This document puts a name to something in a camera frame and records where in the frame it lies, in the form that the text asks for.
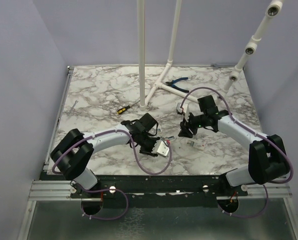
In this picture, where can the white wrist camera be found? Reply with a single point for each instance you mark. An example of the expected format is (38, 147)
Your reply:
(183, 109)
(161, 148)

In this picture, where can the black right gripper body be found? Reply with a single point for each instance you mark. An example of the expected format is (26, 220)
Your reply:
(194, 122)

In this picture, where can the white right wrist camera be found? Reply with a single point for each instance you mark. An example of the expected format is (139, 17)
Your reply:
(183, 109)

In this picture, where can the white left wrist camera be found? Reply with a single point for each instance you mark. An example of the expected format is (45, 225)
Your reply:
(161, 148)

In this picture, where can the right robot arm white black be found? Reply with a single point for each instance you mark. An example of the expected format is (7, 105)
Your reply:
(266, 161)

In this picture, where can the aluminium rail frame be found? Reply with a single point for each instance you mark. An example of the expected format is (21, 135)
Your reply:
(100, 91)

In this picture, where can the yellow black screwdriver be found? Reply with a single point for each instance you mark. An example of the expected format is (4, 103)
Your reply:
(125, 108)

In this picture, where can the white staple box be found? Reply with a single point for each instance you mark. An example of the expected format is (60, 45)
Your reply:
(197, 144)

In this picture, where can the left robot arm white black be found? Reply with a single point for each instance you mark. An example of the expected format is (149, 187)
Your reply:
(73, 153)

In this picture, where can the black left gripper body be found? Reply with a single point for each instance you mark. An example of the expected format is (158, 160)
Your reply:
(147, 144)

